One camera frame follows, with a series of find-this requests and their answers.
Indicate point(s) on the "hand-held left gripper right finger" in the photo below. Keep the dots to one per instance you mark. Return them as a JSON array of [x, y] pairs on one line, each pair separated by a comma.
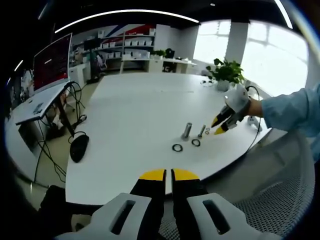
[[190, 200]]

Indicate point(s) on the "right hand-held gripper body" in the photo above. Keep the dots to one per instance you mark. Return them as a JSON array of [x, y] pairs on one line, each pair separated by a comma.
[[236, 98]]

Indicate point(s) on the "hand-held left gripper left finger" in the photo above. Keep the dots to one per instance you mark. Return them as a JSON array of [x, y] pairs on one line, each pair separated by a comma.
[[147, 200]]

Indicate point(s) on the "small steel washer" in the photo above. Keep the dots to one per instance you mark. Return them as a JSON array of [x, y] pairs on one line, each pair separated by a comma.
[[205, 130]]

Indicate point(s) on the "small threaded steel stud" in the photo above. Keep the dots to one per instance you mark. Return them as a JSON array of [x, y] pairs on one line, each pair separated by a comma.
[[202, 131]]

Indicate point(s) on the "large steel washer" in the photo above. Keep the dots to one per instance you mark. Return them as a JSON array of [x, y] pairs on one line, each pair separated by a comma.
[[192, 142]]

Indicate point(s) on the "large threaded steel stud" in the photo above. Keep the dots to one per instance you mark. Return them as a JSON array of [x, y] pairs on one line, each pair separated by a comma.
[[187, 131]]

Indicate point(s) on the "person's right hand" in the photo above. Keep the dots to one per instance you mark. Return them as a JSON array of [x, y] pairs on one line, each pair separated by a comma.
[[255, 107]]

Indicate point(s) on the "white hand controller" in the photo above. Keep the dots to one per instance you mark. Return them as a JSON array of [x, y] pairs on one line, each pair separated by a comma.
[[253, 121]]

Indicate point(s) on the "green potted plant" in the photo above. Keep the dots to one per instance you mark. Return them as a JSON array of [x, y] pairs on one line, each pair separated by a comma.
[[227, 71]]

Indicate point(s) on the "white counter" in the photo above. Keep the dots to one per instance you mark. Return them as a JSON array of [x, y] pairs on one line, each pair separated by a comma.
[[175, 65]]

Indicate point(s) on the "grey mesh office chair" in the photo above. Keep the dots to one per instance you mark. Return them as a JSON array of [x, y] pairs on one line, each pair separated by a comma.
[[275, 195]]

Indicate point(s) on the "black computer mouse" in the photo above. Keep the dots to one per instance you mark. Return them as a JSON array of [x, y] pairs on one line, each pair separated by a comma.
[[79, 147]]

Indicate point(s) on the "small green plant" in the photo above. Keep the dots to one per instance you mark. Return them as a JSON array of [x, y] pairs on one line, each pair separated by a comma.
[[158, 53]]

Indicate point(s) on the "black chair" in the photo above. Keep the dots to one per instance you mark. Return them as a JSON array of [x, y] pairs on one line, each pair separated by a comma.
[[57, 207]]

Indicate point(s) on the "shelving unit with white bins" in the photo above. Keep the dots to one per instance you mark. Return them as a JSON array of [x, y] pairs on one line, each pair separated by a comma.
[[135, 47]]

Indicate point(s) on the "long ceiling light strip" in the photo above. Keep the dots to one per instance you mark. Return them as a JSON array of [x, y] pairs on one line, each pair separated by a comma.
[[125, 15]]

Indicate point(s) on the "white monitor desk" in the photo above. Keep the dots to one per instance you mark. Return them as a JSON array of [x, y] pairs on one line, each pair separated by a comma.
[[40, 105]]

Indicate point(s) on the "white-framed computer monitor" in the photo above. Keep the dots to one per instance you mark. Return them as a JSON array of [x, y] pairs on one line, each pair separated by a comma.
[[51, 62]]

